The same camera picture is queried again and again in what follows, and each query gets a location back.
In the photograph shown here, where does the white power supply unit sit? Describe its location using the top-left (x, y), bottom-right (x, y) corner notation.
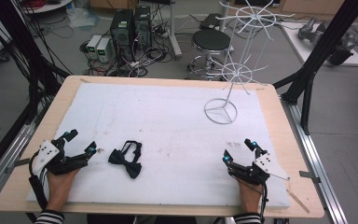
top-left (95, 37), bottom-right (113, 63)
top-left (86, 34), bottom-right (103, 61)

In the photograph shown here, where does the black metal frame post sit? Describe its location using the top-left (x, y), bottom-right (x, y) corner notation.
top-left (272, 0), bottom-right (358, 135)
top-left (0, 0), bottom-right (73, 185)

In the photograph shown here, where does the black and grey robot part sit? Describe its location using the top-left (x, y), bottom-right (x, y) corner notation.
top-left (326, 32), bottom-right (358, 66)

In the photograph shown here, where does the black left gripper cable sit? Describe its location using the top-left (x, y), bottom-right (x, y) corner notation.
top-left (27, 150), bottom-right (49, 213)

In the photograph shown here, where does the metal table clamp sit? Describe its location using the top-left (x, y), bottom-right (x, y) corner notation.
top-left (4, 157), bottom-right (32, 175)
top-left (298, 170), bottom-right (322, 185)

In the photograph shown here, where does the aluminium rail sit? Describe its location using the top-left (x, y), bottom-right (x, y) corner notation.
top-left (0, 119), bottom-right (46, 208)
top-left (280, 95), bottom-right (350, 224)

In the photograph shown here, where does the black round stool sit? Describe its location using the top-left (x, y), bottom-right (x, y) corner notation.
top-left (186, 28), bottom-right (233, 80)

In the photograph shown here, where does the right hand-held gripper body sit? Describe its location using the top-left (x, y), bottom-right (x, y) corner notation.
top-left (227, 151), bottom-right (292, 187)

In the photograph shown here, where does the black computer tower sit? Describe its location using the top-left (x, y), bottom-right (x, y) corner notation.
top-left (109, 8), bottom-right (135, 61)
top-left (132, 5), bottom-right (154, 49)

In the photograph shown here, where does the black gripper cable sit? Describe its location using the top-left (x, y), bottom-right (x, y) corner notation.
top-left (27, 150), bottom-right (49, 213)
top-left (258, 181), bottom-right (269, 224)

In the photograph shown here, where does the white floor board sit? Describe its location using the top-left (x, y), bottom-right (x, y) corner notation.
top-left (281, 21), bottom-right (358, 67)

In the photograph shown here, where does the tangle of floor cables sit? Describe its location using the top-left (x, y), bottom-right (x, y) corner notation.
top-left (79, 18), bottom-right (173, 78)

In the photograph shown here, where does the white round table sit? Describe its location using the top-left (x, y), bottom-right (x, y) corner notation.
top-left (21, 0), bottom-right (75, 15)

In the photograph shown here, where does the flat black device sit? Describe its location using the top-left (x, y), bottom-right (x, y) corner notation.
top-left (200, 12), bottom-right (224, 31)

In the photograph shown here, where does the clear plastic bag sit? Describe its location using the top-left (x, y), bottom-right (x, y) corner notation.
top-left (65, 5), bottom-right (102, 30)

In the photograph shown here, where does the thin wooden stick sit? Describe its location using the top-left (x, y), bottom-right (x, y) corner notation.
top-left (286, 189), bottom-right (311, 215)

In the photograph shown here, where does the person's right hand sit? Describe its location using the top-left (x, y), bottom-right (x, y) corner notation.
top-left (236, 176), bottom-right (265, 204)

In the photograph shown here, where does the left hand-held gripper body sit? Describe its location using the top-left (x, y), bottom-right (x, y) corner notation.
top-left (30, 137), bottom-right (90, 176)

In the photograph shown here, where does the white foam mat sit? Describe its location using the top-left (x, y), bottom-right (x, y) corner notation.
top-left (25, 81), bottom-right (292, 210)

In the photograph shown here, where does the white wire display rack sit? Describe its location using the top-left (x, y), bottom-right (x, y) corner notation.
top-left (203, 0), bottom-right (296, 126)

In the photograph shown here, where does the black bow tie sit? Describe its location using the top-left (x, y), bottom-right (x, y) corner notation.
top-left (107, 140), bottom-right (144, 180)

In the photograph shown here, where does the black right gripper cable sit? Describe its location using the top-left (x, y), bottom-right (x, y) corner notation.
top-left (258, 181), bottom-right (269, 224)

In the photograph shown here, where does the grey table leg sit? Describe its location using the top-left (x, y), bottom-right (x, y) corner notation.
top-left (167, 0), bottom-right (184, 61)

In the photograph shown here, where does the person's left hand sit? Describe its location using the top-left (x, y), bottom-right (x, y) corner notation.
top-left (46, 168), bottom-right (81, 203)

